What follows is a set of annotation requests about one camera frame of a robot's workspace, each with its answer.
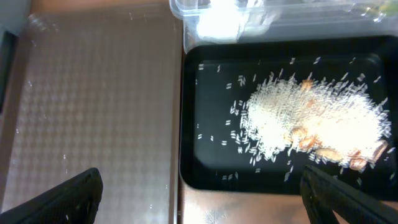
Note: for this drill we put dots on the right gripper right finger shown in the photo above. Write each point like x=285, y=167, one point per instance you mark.
x=323, y=196

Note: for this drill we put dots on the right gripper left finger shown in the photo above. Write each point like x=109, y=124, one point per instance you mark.
x=76, y=200

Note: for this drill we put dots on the black waste tray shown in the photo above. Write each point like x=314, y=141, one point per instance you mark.
x=218, y=79

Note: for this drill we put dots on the spilled rice pile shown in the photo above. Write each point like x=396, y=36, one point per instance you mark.
x=336, y=123

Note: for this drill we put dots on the dark brown serving tray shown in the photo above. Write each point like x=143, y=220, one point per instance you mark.
x=96, y=88

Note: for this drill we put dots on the crumpled white tissue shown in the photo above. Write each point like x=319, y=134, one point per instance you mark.
x=223, y=21

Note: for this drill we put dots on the clear plastic bin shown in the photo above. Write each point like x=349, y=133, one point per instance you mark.
x=274, y=20

